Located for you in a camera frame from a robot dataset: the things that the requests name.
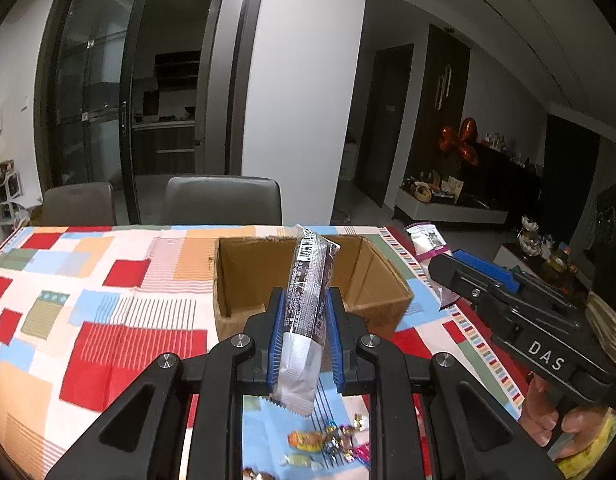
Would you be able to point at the lotus ornament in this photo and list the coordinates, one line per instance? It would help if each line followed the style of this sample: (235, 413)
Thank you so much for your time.
(528, 227)

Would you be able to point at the white shelf rack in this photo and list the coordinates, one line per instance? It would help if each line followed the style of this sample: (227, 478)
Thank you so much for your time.
(5, 195)

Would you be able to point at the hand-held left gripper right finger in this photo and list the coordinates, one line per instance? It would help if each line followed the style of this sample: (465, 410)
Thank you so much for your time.
(336, 345)

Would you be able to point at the kitchen counter cabinet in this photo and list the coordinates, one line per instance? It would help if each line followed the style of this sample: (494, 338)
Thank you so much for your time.
(163, 147)

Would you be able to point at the dark sideboard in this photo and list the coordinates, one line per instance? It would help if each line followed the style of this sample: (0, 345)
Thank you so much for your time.
(502, 175)

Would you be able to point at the dark room door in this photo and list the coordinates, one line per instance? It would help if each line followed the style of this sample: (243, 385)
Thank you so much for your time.
(385, 125)

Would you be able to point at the white purple snack packet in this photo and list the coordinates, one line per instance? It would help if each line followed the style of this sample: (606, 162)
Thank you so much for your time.
(427, 240)

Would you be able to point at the narrow grey leather chair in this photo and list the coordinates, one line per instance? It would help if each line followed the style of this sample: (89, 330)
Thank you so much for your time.
(78, 205)

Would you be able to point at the orange foil balloon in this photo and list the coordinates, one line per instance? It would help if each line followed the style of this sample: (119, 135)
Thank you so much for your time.
(460, 142)

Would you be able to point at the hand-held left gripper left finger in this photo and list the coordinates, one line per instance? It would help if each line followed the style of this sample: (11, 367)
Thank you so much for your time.
(274, 345)

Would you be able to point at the pile of candies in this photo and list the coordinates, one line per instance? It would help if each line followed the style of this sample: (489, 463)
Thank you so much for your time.
(308, 442)

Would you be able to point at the person's right hand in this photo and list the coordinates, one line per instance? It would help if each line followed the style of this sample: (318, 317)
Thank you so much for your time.
(537, 417)

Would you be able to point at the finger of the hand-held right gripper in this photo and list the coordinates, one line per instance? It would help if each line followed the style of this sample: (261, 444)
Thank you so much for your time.
(497, 272)
(462, 280)

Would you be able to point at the dark side table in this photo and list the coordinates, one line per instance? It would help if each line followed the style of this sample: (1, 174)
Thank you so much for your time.
(537, 260)

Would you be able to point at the white low bench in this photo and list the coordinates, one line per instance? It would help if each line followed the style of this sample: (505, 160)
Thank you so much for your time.
(452, 212)

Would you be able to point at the woven basket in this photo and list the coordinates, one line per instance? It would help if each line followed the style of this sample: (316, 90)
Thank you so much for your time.
(421, 194)

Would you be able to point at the dark embroidered cloth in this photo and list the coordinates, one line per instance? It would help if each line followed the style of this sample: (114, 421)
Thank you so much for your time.
(605, 230)

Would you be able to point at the silver refrigerator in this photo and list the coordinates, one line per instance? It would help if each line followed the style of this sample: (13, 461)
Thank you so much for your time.
(218, 85)

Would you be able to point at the silver black snack packet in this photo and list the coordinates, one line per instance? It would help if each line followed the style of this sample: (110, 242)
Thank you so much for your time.
(308, 280)

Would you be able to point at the cardboard box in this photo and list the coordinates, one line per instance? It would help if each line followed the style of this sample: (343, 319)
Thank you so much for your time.
(238, 270)

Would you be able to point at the wide grey leather chair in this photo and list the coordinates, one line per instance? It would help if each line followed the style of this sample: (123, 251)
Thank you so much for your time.
(223, 200)

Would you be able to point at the colourful patchwork tablecloth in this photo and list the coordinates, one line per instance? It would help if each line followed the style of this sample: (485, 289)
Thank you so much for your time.
(113, 310)

